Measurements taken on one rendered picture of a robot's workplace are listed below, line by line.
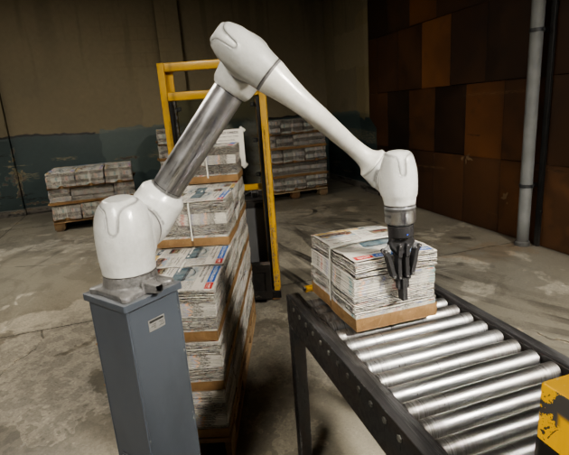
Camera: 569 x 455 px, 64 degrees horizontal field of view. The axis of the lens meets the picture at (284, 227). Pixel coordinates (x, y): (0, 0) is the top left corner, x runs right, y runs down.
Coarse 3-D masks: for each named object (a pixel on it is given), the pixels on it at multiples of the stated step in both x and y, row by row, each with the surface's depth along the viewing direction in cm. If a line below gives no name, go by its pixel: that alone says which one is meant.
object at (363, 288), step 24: (336, 264) 147; (360, 264) 133; (384, 264) 136; (432, 264) 141; (336, 288) 148; (360, 288) 136; (384, 288) 138; (408, 288) 141; (432, 288) 144; (360, 312) 138; (384, 312) 140
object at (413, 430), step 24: (288, 312) 172; (312, 312) 155; (312, 336) 147; (336, 336) 139; (336, 360) 130; (360, 360) 125; (336, 384) 132; (360, 384) 115; (360, 408) 117; (384, 408) 105; (384, 432) 106; (408, 432) 96
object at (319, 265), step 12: (348, 228) 171; (360, 228) 169; (372, 228) 168; (384, 228) 167; (312, 240) 166; (324, 240) 157; (336, 240) 156; (348, 240) 155; (312, 252) 167; (324, 252) 155; (312, 264) 169; (324, 264) 157; (312, 276) 169; (324, 276) 157; (324, 288) 159
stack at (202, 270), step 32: (160, 256) 220; (192, 256) 217; (224, 256) 213; (192, 288) 177; (224, 288) 201; (192, 320) 179; (224, 320) 199; (192, 352) 183; (224, 352) 190; (224, 416) 191
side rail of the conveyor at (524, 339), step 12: (456, 300) 157; (480, 312) 147; (492, 324) 139; (504, 324) 138; (504, 336) 134; (516, 336) 131; (528, 336) 131; (528, 348) 126; (540, 348) 124; (552, 348) 124; (540, 360) 122; (552, 360) 119; (564, 360) 118; (564, 372) 115
